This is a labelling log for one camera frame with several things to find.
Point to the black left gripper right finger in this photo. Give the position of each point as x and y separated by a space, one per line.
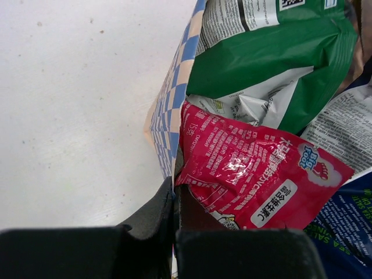
206 249

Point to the green snack bag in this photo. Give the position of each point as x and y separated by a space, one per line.
273 63

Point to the blue checkered paper bag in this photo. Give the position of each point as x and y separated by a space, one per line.
162 123

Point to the small pink snack packet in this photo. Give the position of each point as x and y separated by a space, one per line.
251 177

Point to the dark blue chips bag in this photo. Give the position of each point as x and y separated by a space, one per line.
342 229

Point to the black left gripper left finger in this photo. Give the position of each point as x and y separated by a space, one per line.
139 247

